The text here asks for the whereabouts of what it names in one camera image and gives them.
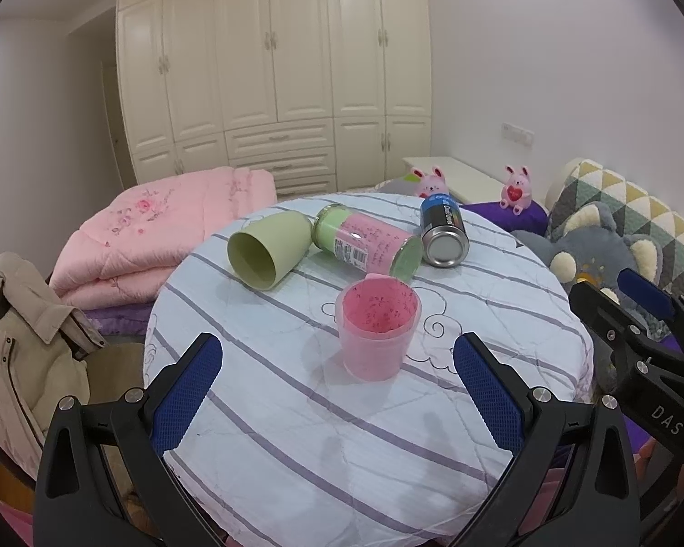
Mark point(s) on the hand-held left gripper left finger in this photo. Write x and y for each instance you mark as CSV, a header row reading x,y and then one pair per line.
x,y
185,393

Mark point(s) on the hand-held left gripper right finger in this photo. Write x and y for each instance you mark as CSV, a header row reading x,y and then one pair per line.
x,y
490,399

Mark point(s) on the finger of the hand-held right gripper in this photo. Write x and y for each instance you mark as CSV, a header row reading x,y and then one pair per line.
x,y
644,295
601,316

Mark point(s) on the green cup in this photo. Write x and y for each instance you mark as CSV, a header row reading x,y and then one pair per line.
x,y
279,239

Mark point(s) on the pink translucent cup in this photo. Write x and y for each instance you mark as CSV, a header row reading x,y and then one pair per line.
x,y
376,342

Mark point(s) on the grey plush toy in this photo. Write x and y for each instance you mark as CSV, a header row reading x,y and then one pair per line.
x,y
593,250

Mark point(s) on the purple bedsheet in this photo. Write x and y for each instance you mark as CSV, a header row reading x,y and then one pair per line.
x,y
119,319

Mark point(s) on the triangle-patterned pillow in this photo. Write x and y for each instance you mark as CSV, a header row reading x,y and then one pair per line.
x,y
621,194

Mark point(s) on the purple cushion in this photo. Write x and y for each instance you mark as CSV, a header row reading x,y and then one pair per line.
x,y
507,219

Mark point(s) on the striped quilted tablecloth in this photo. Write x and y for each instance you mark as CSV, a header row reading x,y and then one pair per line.
x,y
319,439

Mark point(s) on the pink bunny plush with heart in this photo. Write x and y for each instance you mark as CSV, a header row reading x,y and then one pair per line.
x,y
516,191

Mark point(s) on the beige jacket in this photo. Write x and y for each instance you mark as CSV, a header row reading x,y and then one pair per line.
x,y
28,353

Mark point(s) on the folded pink quilt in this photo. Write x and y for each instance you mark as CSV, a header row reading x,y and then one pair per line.
x,y
148,228

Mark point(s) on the blue battery-shaped can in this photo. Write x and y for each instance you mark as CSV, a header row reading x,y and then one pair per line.
x,y
443,222

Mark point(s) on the green bottle with pink label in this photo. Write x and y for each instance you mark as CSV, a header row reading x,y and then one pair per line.
x,y
365,242

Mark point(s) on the cream wardrobe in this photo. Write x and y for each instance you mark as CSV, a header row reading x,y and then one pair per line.
x,y
273,68

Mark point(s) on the white wall socket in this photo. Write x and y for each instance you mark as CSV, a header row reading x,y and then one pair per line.
x,y
517,134

